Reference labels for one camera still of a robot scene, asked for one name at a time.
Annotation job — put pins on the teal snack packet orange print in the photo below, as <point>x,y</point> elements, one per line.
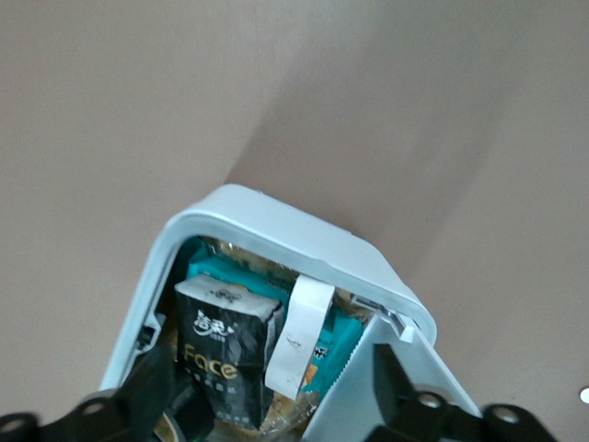
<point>333,350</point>

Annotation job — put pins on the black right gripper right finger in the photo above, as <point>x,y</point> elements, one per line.
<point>396,396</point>

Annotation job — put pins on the white square trash bin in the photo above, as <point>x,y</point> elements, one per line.
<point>294,230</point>

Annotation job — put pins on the brown table cover sheet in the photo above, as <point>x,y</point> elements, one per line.
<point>138,115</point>

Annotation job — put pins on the black tissue pack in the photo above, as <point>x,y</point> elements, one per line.
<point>225,340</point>

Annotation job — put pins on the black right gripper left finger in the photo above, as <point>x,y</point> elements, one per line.
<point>138,396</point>

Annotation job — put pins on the white paper strip loop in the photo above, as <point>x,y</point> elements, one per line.
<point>299,336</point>

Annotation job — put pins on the clear plastic wrapper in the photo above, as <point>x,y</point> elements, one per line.
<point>287,414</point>

